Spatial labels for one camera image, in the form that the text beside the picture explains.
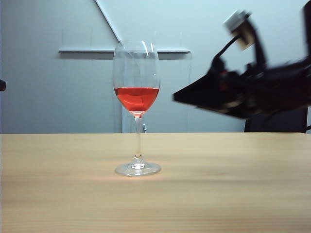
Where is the black triangular right gripper finger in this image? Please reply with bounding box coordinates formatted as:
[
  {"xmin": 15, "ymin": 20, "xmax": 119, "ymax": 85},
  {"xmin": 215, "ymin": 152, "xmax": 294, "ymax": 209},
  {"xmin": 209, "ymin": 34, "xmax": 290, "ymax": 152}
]
[
  {"xmin": 173, "ymin": 70, "xmax": 225, "ymax": 107},
  {"xmin": 201, "ymin": 101, "xmax": 246, "ymax": 120}
]

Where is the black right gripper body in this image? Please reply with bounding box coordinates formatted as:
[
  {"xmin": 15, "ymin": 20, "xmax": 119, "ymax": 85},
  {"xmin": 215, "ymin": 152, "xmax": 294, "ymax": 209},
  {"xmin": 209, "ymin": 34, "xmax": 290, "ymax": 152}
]
[{"xmin": 210, "ymin": 55, "xmax": 269, "ymax": 117}]

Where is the red liquid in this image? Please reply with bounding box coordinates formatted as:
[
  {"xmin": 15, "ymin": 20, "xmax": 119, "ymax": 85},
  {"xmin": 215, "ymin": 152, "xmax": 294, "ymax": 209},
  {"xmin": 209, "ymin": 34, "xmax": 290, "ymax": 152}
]
[{"xmin": 114, "ymin": 86, "xmax": 160, "ymax": 113}]

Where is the clear stemmed wine glass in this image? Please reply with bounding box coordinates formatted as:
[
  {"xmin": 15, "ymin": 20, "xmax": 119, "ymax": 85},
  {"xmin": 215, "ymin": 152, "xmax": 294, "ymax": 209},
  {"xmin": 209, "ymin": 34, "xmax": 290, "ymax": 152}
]
[{"xmin": 113, "ymin": 40, "xmax": 162, "ymax": 177}]

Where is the black office chair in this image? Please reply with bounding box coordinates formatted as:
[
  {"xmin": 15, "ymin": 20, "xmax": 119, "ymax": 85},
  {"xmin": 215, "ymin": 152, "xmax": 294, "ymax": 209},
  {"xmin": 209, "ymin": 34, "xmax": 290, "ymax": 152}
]
[{"xmin": 244, "ymin": 106, "xmax": 311, "ymax": 133}]

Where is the thin black camera cable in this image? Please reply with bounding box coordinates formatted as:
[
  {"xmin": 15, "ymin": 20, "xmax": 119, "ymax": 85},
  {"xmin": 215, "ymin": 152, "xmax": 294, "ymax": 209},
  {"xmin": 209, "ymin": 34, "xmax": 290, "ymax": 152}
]
[{"xmin": 215, "ymin": 36, "xmax": 238, "ymax": 64}]

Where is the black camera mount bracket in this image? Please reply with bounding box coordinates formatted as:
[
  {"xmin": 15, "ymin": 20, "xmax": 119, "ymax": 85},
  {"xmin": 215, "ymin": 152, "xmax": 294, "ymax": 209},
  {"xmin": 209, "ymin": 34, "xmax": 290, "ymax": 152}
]
[{"xmin": 247, "ymin": 14, "xmax": 268, "ymax": 71}]

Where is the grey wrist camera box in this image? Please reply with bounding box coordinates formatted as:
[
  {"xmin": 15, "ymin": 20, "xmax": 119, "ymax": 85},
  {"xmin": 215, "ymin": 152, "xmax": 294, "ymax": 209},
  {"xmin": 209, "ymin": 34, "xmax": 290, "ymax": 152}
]
[{"xmin": 223, "ymin": 9, "xmax": 255, "ymax": 51}]

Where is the white diagonal wall rail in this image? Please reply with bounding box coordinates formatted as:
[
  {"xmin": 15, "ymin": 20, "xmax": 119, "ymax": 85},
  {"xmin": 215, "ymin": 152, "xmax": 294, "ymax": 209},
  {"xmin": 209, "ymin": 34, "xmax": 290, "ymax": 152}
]
[{"xmin": 94, "ymin": 0, "xmax": 122, "ymax": 43}]

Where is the white horizontal wall rail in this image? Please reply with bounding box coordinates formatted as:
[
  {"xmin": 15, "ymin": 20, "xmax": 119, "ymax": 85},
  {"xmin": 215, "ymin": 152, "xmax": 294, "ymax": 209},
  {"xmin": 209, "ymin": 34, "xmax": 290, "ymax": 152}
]
[{"xmin": 58, "ymin": 48, "xmax": 191, "ymax": 54}]

